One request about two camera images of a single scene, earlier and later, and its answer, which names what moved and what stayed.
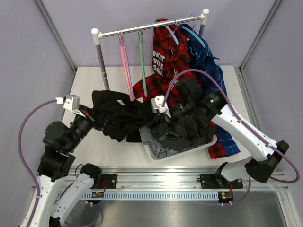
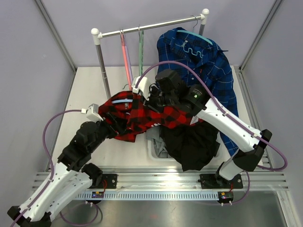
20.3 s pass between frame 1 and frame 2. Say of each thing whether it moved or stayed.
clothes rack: stayed
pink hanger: stayed
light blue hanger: moved
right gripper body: moved
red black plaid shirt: moved
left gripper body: moved
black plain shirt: moved
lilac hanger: stayed
